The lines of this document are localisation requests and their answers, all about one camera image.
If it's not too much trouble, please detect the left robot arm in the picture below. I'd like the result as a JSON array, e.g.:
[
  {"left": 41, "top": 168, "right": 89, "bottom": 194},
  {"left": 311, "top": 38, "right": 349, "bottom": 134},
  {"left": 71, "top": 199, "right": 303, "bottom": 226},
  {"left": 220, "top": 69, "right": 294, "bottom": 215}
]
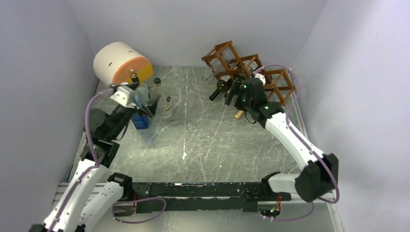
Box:
[{"left": 29, "top": 81, "right": 159, "bottom": 232}]

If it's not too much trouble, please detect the round clear glass bottle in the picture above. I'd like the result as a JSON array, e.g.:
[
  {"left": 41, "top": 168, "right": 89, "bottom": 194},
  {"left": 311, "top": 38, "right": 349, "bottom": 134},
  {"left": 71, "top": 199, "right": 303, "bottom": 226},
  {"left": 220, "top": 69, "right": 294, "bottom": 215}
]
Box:
[{"left": 149, "top": 77, "right": 162, "bottom": 99}]

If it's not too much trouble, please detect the dark bottle gold cap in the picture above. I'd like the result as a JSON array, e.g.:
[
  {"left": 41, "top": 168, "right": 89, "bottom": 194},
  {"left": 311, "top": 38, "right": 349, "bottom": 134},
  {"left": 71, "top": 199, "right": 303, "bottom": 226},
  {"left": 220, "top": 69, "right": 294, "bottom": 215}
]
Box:
[{"left": 234, "top": 110, "right": 244, "bottom": 120}]

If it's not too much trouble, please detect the green wine bottle silver cap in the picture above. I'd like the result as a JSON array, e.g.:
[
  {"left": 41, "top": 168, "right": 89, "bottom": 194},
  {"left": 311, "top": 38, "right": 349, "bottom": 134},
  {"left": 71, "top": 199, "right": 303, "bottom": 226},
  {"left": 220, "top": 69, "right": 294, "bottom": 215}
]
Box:
[{"left": 233, "top": 73, "right": 246, "bottom": 84}]

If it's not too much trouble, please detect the white orange bread box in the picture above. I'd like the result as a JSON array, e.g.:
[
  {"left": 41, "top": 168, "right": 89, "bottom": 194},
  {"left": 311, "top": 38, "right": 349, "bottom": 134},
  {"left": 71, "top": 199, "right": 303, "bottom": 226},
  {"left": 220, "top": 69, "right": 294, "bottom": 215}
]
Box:
[{"left": 93, "top": 42, "right": 153, "bottom": 85}]

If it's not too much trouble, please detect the wooden wine rack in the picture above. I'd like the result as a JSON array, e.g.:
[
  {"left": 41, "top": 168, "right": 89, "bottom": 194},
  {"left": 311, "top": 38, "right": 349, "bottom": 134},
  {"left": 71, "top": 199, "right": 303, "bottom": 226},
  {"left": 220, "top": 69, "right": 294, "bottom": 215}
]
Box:
[{"left": 201, "top": 41, "right": 295, "bottom": 106}]

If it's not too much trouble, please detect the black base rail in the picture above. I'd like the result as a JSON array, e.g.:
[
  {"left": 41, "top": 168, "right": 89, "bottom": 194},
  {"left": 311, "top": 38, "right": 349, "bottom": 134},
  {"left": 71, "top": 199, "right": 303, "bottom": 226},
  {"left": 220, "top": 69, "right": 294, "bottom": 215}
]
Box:
[{"left": 133, "top": 182, "right": 292, "bottom": 213}]

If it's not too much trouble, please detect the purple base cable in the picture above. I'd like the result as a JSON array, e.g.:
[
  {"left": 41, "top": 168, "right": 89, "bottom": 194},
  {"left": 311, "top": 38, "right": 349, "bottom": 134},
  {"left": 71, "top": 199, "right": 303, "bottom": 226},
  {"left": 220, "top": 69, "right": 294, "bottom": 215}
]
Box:
[{"left": 111, "top": 196, "right": 167, "bottom": 224}]

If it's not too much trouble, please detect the blue glass bottle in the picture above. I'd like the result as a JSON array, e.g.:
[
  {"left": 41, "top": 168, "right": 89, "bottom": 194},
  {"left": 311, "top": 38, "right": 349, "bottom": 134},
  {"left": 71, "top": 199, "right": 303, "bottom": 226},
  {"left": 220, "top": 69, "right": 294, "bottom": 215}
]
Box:
[{"left": 131, "top": 95, "right": 149, "bottom": 130}]

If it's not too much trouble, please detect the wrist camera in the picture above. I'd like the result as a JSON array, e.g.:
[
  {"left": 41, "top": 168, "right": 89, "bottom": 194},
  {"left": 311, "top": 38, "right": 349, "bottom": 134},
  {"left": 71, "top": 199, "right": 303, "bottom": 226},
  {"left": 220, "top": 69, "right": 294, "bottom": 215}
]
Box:
[
  {"left": 110, "top": 86, "right": 136, "bottom": 107},
  {"left": 254, "top": 72, "right": 266, "bottom": 86}
]

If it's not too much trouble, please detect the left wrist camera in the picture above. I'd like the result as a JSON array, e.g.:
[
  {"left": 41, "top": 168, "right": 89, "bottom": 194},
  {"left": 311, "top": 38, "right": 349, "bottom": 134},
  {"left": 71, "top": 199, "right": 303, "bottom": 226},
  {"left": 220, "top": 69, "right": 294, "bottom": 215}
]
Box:
[{"left": 110, "top": 86, "right": 136, "bottom": 107}]

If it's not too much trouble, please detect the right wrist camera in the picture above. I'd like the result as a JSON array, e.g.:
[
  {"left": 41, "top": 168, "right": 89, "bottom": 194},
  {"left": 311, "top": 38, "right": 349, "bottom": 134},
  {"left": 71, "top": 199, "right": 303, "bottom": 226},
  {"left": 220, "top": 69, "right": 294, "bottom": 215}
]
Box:
[{"left": 254, "top": 72, "right": 266, "bottom": 86}]

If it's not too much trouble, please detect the green wine bottle black cap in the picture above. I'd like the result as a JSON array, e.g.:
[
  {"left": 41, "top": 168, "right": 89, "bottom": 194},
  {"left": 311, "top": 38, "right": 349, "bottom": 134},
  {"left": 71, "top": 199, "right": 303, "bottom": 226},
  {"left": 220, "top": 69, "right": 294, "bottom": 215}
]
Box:
[{"left": 209, "top": 77, "right": 232, "bottom": 101}]

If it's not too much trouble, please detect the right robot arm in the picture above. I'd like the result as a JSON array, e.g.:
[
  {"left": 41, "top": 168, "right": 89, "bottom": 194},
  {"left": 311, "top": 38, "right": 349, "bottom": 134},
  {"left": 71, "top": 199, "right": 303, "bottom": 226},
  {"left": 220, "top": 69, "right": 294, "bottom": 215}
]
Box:
[{"left": 225, "top": 77, "right": 339, "bottom": 203}]

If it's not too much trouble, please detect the square clear whisky bottle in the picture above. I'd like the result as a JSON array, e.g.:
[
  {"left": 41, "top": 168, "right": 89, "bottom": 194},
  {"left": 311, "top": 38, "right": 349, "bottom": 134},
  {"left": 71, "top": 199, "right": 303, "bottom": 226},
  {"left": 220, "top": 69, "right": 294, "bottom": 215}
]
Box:
[{"left": 131, "top": 72, "right": 150, "bottom": 103}]

